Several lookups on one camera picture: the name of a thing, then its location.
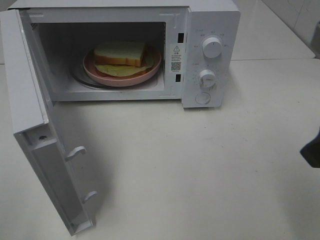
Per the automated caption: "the round door release button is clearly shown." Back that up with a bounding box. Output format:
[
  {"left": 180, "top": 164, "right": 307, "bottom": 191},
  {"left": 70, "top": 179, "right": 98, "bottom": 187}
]
[{"left": 195, "top": 92, "right": 211, "bottom": 105}]

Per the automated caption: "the pink round plate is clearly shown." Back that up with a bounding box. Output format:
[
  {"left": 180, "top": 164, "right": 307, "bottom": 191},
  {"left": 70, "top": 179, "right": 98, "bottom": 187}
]
[{"left": 83, "top": 46, "right": 162, "bottom": 87}]

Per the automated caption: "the white bread sandwich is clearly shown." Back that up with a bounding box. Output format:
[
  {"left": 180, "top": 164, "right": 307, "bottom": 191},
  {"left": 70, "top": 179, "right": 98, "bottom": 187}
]
[{"left": 93, "top": 41, "right": 155, "bottom": 77}]

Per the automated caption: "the white microwave door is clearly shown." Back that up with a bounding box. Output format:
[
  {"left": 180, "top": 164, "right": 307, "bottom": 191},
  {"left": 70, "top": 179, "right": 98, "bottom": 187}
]
[{"left": 0, "top": 9, "right": 93, "bottom": 235}]

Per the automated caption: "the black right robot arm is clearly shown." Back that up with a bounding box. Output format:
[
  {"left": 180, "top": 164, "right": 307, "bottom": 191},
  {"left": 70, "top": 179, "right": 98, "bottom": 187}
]
[{"left": 300, "top": 132, "right": 320, "bottom": 169}]

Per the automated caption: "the lower white timer knob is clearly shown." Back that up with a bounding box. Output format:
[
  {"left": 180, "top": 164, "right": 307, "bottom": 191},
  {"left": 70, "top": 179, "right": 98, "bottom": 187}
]
[{"left": 199, "top": 69, "right": 217, "bottom": 88}]

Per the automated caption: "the white microwave oven body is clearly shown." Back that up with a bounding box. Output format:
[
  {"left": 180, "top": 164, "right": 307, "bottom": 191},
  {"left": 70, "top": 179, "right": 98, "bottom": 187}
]
[{"left": 7, "top": 0, "right": 241, "bottom": 108}]

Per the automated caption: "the upper white power knob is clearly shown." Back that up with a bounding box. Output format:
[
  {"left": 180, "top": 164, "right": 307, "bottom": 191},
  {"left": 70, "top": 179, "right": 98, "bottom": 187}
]
[{"left": 202, "top": 36, "right": 222, "bottom": 59}]

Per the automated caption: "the glass microwave turntable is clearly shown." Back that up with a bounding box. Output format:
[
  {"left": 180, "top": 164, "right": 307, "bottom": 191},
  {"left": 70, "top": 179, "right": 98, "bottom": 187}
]
[{"left": 69, "top": 67, "right": 109, "bottom": 89}]

